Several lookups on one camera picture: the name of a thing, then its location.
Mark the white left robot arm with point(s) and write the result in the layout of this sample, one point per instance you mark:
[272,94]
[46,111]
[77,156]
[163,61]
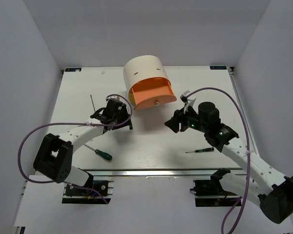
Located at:
[54,157]

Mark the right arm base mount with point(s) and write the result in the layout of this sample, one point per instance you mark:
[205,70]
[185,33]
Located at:
[209,192]

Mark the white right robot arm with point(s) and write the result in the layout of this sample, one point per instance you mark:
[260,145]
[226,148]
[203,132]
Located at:
[271,190]

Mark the cream drawer cabinet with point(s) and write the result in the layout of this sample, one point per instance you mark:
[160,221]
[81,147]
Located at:
[142,67]

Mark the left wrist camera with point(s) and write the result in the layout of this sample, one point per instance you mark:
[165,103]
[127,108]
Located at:
[113,99]

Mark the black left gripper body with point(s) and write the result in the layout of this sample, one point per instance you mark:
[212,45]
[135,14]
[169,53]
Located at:
[122,117]

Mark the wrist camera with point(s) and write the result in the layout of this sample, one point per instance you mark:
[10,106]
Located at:
[113,99]
[188,101]

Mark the orange drawer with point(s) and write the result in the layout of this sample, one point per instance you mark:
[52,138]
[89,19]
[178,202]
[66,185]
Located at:
[151,92]

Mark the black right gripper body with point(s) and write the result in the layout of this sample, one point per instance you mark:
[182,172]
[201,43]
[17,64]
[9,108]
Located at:
[191,120]

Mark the large green-handled screwdriver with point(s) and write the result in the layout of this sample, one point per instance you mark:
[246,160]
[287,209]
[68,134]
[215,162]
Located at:
[100,153]

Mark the long green screwdriver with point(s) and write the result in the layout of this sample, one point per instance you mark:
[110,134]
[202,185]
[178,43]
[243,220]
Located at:
[92,102]

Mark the aluminium table rail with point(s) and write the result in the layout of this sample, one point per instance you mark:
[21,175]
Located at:
[148,173]

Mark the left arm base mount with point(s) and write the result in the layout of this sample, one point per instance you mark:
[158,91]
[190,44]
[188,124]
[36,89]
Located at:
[104,186]

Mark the black green precision screwdriver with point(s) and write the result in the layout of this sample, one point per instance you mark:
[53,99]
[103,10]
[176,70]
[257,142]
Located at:
[210,149]

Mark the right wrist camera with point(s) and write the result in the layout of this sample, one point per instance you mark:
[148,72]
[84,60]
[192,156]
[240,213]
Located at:
[188,101]

